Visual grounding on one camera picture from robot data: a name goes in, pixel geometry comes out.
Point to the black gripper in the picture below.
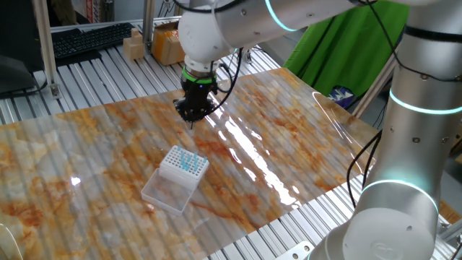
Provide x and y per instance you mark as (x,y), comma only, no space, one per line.
(198,93)

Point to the white pipette tip holder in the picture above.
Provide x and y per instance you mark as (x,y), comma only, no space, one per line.
(177,176)

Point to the wooden block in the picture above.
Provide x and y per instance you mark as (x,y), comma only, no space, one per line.
(133,47)

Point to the taped cardboard box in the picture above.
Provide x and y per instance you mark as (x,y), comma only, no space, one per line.
(166,47)

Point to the silver base mounting plate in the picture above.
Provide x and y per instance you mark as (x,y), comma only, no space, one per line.
(296,252)

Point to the blue patterned bag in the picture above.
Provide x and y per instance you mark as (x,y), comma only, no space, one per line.
(339,96)

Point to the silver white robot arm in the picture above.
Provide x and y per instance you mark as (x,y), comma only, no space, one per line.
(415,144)

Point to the black monitor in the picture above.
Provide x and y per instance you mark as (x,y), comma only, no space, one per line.
(18,36)

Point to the aluminium frame post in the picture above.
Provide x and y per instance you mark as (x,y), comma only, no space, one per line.
(45,43)
(148,21)
(371,90)

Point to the orange marble pattern sheet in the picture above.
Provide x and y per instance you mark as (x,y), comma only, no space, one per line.
(108,144)

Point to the black keyboard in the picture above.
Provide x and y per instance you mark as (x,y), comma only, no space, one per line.
(90,39)

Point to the clear plastic box lid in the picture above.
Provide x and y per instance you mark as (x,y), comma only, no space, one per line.
(166,195)

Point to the green cloth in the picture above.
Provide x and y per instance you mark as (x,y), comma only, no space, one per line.
(343,54)

